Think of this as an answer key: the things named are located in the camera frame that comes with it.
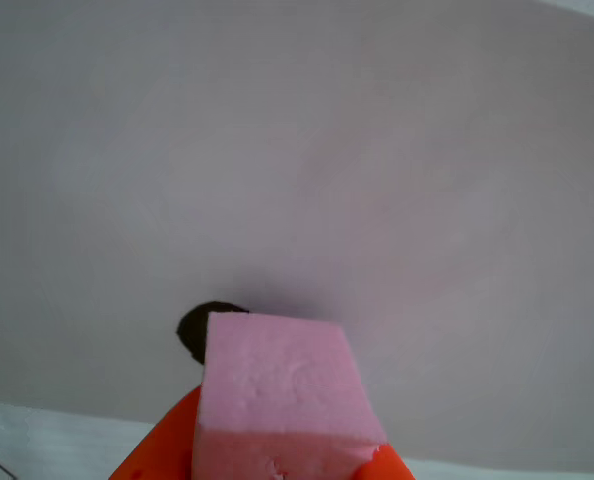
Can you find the pink foam cube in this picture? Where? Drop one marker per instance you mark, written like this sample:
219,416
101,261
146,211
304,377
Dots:
282,390

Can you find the black dot mark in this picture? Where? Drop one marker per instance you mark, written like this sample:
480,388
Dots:
193,330

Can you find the white paper sheet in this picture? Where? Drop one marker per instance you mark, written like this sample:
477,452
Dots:
297,150

